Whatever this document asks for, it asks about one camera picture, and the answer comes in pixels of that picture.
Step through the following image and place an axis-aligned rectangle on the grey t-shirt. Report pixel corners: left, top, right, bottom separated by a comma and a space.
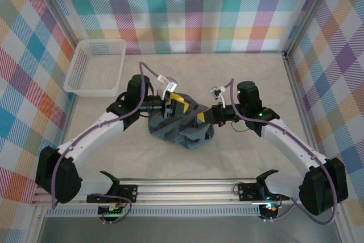
147, 94, 216, 150

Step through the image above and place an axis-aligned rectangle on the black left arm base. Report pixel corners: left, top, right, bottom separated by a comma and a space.
86, 170, 139, 204

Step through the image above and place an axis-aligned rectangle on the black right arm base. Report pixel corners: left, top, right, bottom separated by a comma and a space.
237, 168, 291, 203

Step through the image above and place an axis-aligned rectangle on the white plastic mesh basket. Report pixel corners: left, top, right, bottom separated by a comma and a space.
63, 38, 127, 98

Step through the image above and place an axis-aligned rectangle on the right electronics board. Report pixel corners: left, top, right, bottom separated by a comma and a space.
259, 202, 281, 221

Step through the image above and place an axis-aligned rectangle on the electronics board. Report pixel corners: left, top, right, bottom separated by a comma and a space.
97, 204, 125, 217
259, 202, 281, 221

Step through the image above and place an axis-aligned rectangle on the left electronics board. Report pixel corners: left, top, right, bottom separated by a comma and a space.
97, 204, 125, 217

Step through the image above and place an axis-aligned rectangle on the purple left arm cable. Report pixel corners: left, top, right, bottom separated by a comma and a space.
51, 61, 160, 209

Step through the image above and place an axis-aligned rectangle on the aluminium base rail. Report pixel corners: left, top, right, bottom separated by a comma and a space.
31, 178, 298, 205

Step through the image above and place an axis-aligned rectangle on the perforated grey cable duct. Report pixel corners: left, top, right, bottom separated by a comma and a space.
45, 205, 263, 217

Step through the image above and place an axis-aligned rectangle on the right aluminium frame post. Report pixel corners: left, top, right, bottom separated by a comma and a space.
282, 0, 341, 59

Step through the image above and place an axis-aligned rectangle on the aluminium frame post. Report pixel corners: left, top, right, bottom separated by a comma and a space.
282, 0, 341, 59
33, 0, 82, 56

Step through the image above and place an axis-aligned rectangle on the left aluminium frame post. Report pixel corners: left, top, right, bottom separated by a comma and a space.
33, 0, 82, 56

